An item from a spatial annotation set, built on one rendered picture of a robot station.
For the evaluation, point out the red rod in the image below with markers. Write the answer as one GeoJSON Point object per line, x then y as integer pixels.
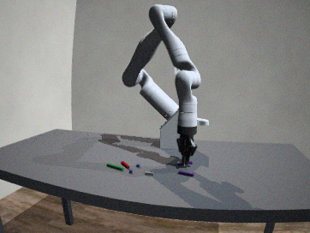
{"type": "Point", "coordinates": [125, 165]}

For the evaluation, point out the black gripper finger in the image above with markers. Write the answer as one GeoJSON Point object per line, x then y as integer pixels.
{"type": "Point", "coordinates": [190, 152]}
{"type": "Point", "coordinates": [179, 143]}

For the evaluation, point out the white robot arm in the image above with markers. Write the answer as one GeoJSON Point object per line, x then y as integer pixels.
{"type": "Point", "coordinates": [188, 78]}

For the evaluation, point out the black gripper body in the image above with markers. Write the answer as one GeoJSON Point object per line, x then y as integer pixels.
{"type": "Point", "coordinates": [189, 133]}

